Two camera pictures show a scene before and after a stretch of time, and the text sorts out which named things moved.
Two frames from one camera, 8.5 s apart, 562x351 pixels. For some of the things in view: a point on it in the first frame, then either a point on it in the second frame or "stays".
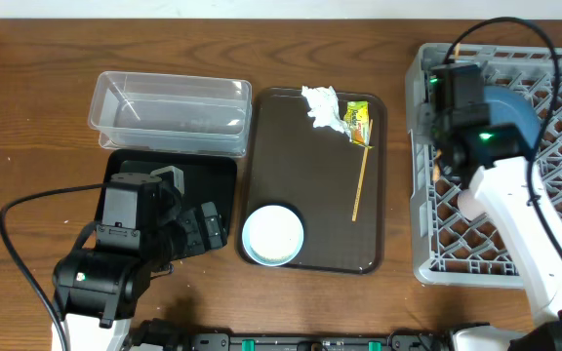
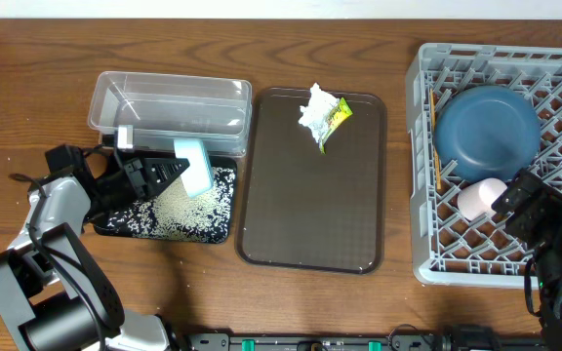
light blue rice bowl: (272, 235) → (198, 176)
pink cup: (468, 206) stays
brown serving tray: (313, 172) stays
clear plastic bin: (153, 112) stays
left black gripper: (191, 224) → (143, 184)
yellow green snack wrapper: (357, 122) → (341, 113)
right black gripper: (427, 118) → (547, 207)
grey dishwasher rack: (449, 250) stays
